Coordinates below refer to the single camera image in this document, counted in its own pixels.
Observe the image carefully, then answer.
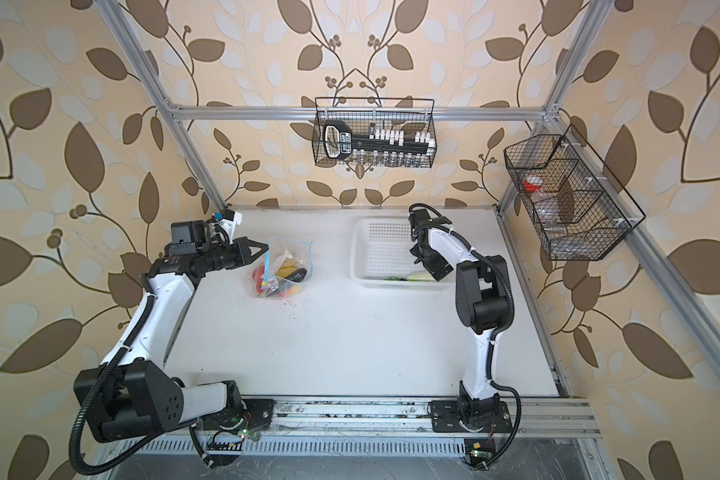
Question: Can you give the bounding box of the red toy tomato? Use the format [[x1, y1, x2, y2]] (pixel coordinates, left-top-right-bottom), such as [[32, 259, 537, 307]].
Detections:
[[251, 265, 265, 288]]

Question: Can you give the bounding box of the clear zip top bag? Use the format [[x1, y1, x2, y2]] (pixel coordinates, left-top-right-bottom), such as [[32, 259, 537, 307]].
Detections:
[[248, 236, 314, 300]]

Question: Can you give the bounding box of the red toy apple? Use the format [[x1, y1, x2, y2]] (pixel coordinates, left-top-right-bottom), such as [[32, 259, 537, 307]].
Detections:
[[262, 282, 280, 297]]

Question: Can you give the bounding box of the dark toy eggplant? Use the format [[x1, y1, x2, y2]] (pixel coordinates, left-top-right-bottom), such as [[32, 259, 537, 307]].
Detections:
[[286, 268, 309, 283]]

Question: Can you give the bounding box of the red yellow toy mango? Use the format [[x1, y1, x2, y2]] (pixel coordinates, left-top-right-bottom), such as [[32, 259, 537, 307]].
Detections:
[[282, 284, 303, 298]]

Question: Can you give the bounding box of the yellow toy potato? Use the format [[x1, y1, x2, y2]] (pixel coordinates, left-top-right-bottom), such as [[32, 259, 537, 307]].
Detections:
[[276, 263, 300, 278]]

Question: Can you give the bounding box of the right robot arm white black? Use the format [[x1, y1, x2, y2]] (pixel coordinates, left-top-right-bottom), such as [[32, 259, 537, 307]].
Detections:
[[408, 203, 523, 471]]

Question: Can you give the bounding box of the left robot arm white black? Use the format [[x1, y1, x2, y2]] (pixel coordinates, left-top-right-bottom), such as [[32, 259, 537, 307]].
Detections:
[[68, 237, 269, 476]]

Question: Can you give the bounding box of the white plastic basket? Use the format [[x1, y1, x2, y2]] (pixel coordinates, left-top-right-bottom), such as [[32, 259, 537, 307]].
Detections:
[[349, 217, 455, 290]]

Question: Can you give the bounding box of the white toy radish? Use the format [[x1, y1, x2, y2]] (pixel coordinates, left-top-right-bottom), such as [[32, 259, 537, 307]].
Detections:
[[387, 271, 435, 282]]

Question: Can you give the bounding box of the red capped clear bottle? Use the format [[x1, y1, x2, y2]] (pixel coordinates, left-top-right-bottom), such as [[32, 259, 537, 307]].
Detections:
[[523, 175, 554, 207]]

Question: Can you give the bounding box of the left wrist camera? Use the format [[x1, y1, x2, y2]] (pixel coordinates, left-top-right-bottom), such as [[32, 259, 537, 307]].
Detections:
[[164, 209, 242, 256]]

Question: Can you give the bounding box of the black wire basket back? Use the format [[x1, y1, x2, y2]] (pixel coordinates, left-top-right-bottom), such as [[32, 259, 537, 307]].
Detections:
[[311, 95, 438, 169]]

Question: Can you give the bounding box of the black wire basket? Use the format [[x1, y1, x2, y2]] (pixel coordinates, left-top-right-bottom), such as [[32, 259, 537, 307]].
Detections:
[[503, 125, 646, 261], [311, 95, 438, 169]]

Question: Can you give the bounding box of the black tool with handle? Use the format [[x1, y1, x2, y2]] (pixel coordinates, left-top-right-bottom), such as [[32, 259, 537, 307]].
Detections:
[[318, 120, 437, 160]]

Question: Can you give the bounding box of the black wire basket right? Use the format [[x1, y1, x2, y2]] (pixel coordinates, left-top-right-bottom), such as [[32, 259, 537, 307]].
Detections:
[[503, 125, 646, 261]]

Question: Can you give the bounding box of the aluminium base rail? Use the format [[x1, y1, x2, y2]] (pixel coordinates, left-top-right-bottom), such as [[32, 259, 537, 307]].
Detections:
[[104, 395, 601, 457]]

